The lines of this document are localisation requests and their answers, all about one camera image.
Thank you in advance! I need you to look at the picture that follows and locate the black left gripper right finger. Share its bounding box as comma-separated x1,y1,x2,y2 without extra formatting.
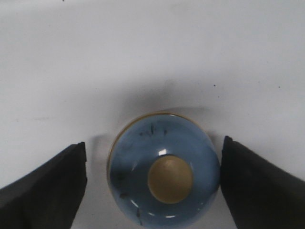
221,136,305,229

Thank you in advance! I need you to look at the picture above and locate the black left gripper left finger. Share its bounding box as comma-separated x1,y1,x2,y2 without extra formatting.
0,142,87,229

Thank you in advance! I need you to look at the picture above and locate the light blue desk bell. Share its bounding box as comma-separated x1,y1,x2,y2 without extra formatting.
107,112,220,229

